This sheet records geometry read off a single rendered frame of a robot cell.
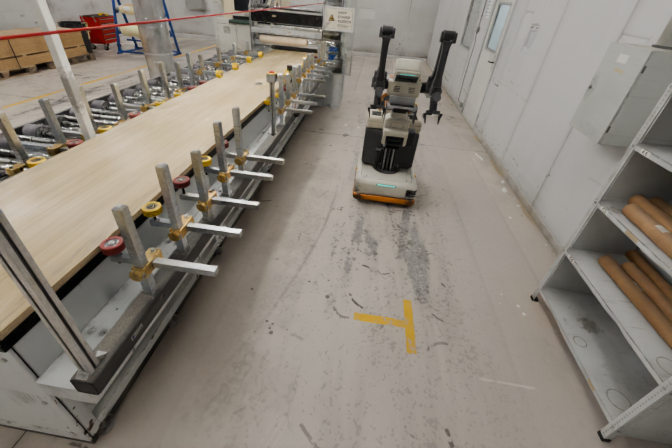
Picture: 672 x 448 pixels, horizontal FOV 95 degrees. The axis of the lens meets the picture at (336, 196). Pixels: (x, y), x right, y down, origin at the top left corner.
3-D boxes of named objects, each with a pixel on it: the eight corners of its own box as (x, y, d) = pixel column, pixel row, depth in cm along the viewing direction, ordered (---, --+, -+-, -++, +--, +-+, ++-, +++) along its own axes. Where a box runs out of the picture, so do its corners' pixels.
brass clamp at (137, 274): (165, 258, 129) (162, 249, 126) (144, 283, 118) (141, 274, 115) (151, 256, 129) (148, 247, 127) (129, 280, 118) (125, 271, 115)
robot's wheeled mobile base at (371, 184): (355, 169, 371) (358, 150, 357) (408, 175, 367) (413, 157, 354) (351, 200, 315) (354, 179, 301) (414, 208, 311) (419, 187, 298)
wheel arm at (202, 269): (219, 272, 125) (217, 265, 122) (215, 278, 122) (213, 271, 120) (117, 257, 127) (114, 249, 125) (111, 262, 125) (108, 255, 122)
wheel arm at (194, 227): (242, 235, 146) (242, 228, 144) (240, 240, 144) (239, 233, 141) (155, 222, 149) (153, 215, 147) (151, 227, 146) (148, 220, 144)
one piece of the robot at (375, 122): (360, 162, 357) (370, 89, 311) (407, 168, 354) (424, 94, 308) (358, 176, 329) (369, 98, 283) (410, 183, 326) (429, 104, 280)
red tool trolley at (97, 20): (123, 47, 891) (114, 14, 847) (107, 51, 828) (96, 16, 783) (106, 45, 889) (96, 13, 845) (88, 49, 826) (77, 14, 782)
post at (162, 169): (189, 249, 151) (167, 162, 124) (185, 254, 148) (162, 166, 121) (182, 248, 151) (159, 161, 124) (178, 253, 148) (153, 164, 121)
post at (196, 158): (214, 226, 174) (200, 148, 148) (211, 230, 171) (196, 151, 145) (208, 225, 175) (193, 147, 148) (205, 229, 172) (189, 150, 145)
